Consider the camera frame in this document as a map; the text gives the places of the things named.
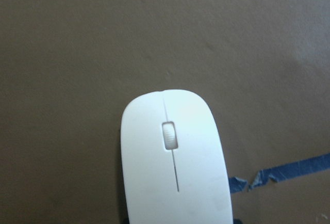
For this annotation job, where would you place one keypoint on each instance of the white computer mouse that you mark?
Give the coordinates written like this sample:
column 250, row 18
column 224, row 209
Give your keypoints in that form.
column 173, row 164

